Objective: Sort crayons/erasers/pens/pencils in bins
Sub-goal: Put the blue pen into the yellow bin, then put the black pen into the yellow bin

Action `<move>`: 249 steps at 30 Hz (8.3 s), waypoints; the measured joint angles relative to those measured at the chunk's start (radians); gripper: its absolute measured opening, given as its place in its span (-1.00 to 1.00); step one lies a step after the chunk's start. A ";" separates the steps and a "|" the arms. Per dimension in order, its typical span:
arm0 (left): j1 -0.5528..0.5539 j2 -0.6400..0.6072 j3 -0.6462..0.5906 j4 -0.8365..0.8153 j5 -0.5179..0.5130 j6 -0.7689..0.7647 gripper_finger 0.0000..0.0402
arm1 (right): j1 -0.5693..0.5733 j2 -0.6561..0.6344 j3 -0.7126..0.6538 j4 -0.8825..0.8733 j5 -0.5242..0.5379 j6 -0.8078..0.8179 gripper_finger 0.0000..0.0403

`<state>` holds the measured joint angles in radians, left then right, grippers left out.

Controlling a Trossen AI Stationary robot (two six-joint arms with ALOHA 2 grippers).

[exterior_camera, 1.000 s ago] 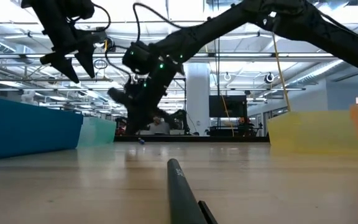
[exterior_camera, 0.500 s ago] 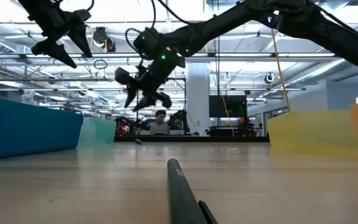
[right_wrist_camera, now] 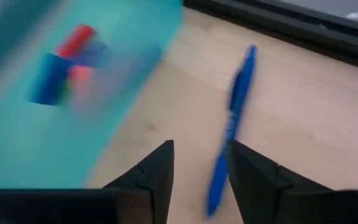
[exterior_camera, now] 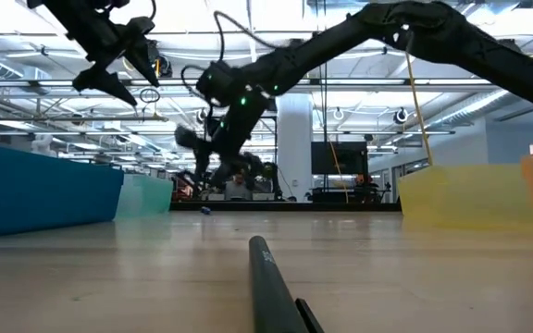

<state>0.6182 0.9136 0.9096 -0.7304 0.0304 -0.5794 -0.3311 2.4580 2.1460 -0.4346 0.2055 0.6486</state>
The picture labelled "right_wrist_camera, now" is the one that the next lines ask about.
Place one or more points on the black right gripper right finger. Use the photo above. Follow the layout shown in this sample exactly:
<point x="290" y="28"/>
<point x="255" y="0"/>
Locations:
<point x="259" y="186"/>

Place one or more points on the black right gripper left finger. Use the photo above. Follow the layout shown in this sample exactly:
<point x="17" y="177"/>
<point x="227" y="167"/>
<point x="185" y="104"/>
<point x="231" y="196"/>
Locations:
<point x="154" y="186"/>

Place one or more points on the blue ballpoint pen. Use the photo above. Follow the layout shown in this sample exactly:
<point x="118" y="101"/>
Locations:
<point x="241" y="84"/>

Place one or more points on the green eraser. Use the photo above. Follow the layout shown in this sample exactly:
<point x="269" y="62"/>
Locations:
<point x="63" y="92"/>

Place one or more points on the pink eraser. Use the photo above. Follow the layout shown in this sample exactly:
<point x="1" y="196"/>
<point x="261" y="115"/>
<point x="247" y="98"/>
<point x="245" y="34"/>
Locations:
<point x="81" y="77"/>

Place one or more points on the blue eraser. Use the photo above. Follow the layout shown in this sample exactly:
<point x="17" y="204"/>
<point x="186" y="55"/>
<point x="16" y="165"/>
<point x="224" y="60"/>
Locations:
<point x="51" y="79"/>
<point x="93" y="54"/>

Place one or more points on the red eraser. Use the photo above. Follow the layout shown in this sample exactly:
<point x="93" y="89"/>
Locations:
<point x="76" y="40"/>

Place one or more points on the teal plastic bin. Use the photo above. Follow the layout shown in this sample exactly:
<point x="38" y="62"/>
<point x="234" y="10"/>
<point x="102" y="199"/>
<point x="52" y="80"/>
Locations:
<point x="26" y="140"/>

